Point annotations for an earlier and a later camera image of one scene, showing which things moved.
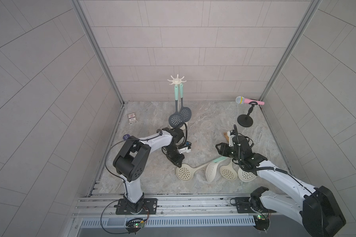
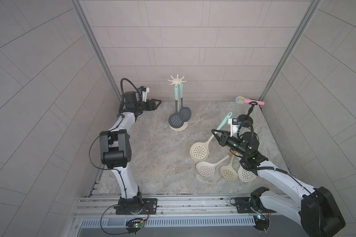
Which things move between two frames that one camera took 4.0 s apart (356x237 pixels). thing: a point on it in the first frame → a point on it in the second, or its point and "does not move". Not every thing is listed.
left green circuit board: [134, 225] does not move
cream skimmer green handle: [219, 159] → [199, 151]
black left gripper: [180, 158] → [151, 105]
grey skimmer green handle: [185, 112] does not move
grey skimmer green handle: [176, 119] does not move
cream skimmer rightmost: [245, 176] does not move
